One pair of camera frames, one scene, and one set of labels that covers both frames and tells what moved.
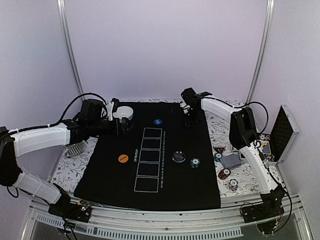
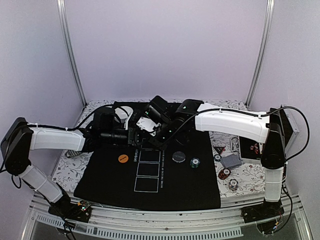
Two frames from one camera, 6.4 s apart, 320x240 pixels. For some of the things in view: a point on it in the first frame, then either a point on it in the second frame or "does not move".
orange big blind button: [123, 158] does not move
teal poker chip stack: [194, 162] does not move
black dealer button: [179, 156] does not move
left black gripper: [123, 126] to [133, 135]
